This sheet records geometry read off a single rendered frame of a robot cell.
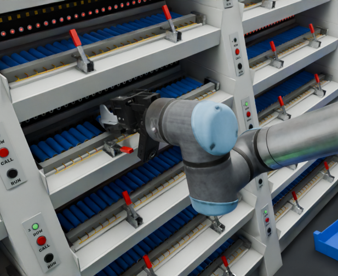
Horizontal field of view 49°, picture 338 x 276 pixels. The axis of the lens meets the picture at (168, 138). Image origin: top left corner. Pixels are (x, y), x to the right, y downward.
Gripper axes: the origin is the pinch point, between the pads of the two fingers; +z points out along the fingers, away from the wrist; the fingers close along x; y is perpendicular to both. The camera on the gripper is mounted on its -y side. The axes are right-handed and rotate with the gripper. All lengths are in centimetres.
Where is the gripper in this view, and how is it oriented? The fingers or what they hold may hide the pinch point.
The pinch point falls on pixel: (109, 119)
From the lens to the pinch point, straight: 91.7
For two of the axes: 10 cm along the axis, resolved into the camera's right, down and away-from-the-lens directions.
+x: -7.1, 4.0, -5.8
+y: -2.2, -9.1, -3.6
